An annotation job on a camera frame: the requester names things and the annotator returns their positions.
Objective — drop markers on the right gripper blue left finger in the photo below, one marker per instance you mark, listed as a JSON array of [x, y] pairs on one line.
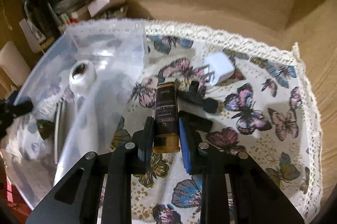
[[144, 143]]

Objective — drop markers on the silver metal cylinder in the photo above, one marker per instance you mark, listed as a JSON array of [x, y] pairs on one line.
[[60, 131]]

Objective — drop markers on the dark wine bottle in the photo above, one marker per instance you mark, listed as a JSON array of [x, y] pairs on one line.
[[40, 16]]

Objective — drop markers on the white charger plug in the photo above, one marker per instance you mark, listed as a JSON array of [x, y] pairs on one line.
[[219, 67]]

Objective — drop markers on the butterfly print lace cloth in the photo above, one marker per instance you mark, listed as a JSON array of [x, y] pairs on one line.
[[266, 107]]

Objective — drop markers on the white small card box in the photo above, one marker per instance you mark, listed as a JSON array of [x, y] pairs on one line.
[[97, 6]]

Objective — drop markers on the white handheld massager device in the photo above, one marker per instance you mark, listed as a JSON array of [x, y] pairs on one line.
[[82, 127]]

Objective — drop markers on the clear plastic storage bin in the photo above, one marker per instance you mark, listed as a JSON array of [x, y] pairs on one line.
[[116, 48]]

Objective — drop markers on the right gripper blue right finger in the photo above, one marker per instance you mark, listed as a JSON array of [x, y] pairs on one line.
[[189, 127]]

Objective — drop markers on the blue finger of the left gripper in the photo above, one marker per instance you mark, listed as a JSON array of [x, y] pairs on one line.
[[24, 107]]

